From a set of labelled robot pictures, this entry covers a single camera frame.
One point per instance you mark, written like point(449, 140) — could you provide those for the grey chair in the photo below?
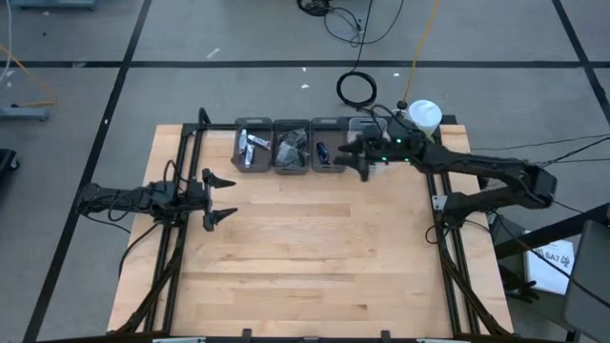
point(591, 286)

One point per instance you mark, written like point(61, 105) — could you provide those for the grey plastic bin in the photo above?
point(336, 138)
point(290, 170)
point(238, 167)

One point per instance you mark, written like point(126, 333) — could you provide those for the navy DSC shave butter tube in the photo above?
point(323, 153)

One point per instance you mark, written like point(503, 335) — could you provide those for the clear plastic bag dark contents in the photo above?
point(290, 156)
point(295, 137)

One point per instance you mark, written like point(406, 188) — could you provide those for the white cardboard box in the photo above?
point(553, 262)

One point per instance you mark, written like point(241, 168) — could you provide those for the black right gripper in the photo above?
point(391, 145)

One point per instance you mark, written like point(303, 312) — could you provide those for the white toothpaste tube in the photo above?
point(259, 141)
point(242, 140)
point(249, 156)

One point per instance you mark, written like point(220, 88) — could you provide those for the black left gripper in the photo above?
point(208, 200)

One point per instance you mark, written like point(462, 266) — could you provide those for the black table frame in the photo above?
point(183, 143)

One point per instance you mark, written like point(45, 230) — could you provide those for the clear plastic bin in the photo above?
point(357, 125)

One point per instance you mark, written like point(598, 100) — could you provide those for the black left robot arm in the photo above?
point(124, 197)

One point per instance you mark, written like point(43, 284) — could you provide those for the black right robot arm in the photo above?
point(500, 167)

